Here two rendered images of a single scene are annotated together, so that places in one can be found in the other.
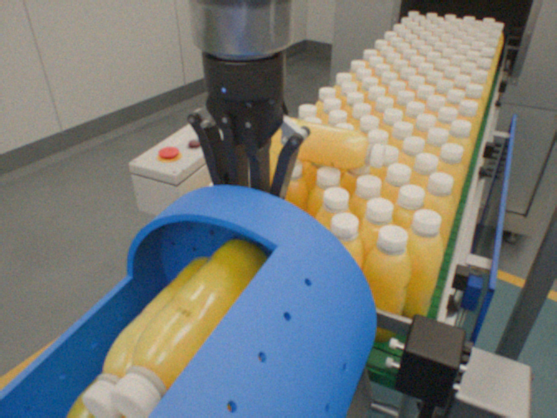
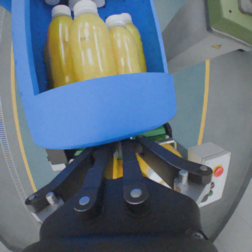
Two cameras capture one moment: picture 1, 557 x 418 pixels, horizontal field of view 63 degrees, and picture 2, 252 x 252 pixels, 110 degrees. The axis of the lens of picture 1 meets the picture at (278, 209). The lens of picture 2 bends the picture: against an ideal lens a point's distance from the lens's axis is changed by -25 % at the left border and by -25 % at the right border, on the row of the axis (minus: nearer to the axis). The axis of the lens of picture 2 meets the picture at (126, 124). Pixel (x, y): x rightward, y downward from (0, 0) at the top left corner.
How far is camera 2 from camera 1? 39 cm
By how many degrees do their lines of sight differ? 42
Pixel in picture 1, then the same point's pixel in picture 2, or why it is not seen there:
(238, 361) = (15, 18)
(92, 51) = not seen: outside the picture
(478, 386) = not seen: hidden behind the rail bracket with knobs
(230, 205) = (89, 106)
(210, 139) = (166, 166)
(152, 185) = (212, 152)
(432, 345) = (55, 151)
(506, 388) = not seen: hidden behind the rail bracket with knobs
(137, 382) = (81, 6)
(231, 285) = (79, 77)
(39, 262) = (227, 129)
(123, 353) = (119, 31)
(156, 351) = (82, 16)
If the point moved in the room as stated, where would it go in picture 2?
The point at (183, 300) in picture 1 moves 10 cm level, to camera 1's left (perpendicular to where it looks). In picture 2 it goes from (92, 45) to (151, 10)
